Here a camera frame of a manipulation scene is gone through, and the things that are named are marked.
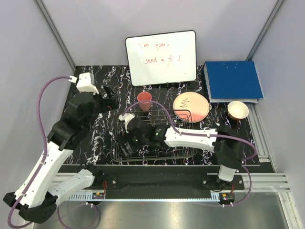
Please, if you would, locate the pink plastic cup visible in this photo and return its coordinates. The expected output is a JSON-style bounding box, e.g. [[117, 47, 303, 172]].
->
[[137, 92, 152, 111]]

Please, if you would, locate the pink and cream plate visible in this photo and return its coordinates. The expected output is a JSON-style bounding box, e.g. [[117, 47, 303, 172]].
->
[[173, 92, 210, 123]]

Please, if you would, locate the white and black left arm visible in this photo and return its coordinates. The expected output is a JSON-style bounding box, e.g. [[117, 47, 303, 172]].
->
[[3, 87, 119, 224]]

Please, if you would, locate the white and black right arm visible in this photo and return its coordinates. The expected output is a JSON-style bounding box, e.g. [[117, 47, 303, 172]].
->
[[116, 118, 244, 189]]

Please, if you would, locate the small whiteboard with red writing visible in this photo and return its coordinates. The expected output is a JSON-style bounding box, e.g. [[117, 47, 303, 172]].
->
[[125, 30, 196, 86]]

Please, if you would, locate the blue binder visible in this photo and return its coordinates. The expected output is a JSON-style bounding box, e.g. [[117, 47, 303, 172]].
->
[[203, 61, 264, 103]]

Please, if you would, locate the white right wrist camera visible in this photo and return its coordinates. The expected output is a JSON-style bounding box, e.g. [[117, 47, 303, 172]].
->
[[119, 113, 135, 133]]

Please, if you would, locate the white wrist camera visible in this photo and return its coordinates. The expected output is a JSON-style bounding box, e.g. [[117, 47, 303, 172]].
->
[[68, 73, 99, 94], [119, 113, 135, 133]]

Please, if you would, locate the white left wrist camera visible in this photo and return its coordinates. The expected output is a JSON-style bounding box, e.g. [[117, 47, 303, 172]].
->
[[68, 73, 99, 94]]

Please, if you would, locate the metal wire dish rack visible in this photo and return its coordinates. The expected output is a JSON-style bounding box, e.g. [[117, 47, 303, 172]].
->
[[112, 109, 197, 163]]

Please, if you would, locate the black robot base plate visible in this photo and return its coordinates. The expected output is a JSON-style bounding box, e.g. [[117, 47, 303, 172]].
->
[[75, 164, 246, 200]]

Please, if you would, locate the white cable duct strip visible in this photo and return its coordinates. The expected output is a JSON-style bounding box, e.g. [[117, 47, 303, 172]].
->
[[68, 192, 105, 201]]

